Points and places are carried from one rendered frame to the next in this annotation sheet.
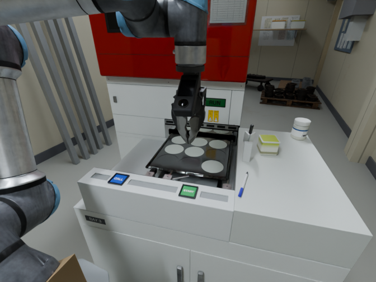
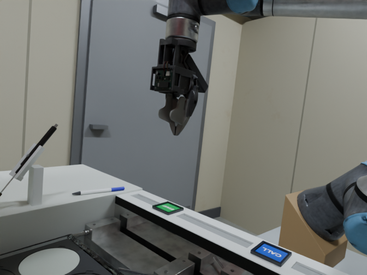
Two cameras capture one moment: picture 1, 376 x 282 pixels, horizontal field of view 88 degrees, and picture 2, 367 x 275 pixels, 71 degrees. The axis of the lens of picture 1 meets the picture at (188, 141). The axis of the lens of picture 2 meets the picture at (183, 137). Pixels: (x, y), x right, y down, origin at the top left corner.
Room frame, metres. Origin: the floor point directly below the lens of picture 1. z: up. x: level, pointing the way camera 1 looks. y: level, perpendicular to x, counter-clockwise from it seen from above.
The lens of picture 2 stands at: (1.04, 0.28, 1.20)
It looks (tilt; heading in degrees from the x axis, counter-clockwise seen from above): 5 degrees down; 206
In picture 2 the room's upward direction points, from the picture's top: 6 degrees clockwise
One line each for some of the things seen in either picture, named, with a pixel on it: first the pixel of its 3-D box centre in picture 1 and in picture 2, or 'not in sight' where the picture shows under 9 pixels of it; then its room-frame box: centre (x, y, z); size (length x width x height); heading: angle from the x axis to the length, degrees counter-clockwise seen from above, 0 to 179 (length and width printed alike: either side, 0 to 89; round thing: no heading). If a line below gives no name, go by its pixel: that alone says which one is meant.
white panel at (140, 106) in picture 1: (171, 111); not in sight; (1.13, 0.10, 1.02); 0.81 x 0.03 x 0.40; 76
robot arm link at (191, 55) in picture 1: (189, 56); (183, 34); (0.51, 0.00, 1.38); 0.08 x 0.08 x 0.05
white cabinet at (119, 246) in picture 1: (202, 235); not in sight; (0.75, -0.08, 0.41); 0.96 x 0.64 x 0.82; 76
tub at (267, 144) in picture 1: (267, 144); not in sight; (0.76, -0.35, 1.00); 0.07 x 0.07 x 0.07; 85
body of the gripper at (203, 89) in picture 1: (190, 89); (176, 69); (0.52, -0.01, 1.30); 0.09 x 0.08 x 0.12; 166
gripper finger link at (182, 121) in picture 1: (184, 126); (177, 116); (0.52, 0.01, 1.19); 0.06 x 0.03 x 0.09; 166
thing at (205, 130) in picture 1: (199, 134); not in sight; (1.07, -0.07, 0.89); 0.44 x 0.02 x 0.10; 76
